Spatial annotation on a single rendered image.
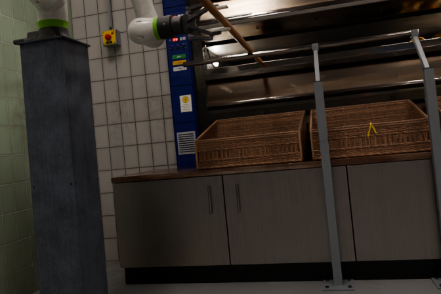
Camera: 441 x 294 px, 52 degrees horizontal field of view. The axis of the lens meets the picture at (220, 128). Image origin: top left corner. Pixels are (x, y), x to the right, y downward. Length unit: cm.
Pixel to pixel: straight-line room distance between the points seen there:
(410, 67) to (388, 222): 97
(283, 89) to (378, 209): 95
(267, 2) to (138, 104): 104
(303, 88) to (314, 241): 95
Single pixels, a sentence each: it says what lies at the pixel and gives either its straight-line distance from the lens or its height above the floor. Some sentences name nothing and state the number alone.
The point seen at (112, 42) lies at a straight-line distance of 308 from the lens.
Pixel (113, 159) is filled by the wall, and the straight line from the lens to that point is 310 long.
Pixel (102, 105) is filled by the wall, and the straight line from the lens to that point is 314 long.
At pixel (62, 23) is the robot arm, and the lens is 209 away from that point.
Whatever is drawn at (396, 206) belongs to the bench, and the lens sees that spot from 225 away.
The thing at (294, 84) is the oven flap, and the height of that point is 101.
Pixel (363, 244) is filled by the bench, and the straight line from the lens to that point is 227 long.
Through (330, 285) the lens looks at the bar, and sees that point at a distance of 227.
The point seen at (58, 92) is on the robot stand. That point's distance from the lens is 196.
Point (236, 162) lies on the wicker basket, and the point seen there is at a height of 60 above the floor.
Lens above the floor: 70
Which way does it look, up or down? 2 degrees up
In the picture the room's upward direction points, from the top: 5 degrees counter-clockwise
